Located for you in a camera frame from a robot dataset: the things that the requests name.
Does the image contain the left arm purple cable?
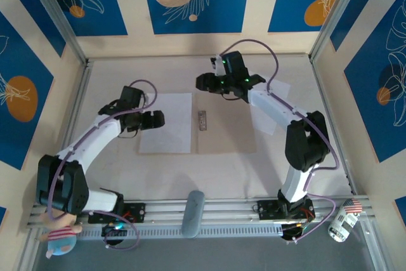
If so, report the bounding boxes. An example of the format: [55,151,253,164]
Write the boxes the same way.
[46,79,159,251]

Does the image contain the aluminium table side rail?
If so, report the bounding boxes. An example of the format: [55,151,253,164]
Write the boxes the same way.
[310,56,359,195]
[23,60,93,230]

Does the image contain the aluminium mounting rails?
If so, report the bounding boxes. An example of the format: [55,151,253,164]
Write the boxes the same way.
[25,197,371,230]

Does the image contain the aluminium corner post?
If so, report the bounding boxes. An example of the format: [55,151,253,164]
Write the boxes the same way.
[22,0,90,68]
[309,0,365,62]

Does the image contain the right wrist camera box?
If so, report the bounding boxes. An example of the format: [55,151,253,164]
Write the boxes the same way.
[210,56,226,77]

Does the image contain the white toy with flag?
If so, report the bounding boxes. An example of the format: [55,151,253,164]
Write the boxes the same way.
[327,198,363,244]

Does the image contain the metal folder clip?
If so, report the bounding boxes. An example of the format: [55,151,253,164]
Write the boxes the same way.
[197,110,208,132]

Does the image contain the aluminium frame bar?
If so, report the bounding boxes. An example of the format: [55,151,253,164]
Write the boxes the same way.
[15,229,51,271]
[358,216,391,271]

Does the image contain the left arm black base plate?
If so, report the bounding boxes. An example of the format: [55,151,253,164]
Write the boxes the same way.
[88,202,147,225]

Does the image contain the plush doll striped shirt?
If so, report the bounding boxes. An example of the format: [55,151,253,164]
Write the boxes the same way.
[38,210,84,260]

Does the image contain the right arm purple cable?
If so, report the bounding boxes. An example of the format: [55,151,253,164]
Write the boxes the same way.
[220,39,340,244]

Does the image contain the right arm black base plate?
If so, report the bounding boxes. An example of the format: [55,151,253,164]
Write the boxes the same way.
[257,200,315,221]

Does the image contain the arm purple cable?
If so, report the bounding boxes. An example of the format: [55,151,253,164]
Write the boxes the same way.
[46,79,159,251]
[220,39,340,244]

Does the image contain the grey slotted cable duct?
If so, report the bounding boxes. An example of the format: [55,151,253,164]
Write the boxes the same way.
[75,223,284,241]

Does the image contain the black electronics board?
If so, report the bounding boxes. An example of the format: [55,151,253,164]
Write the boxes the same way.
[101,223,128,239]
[280,220,313,241]

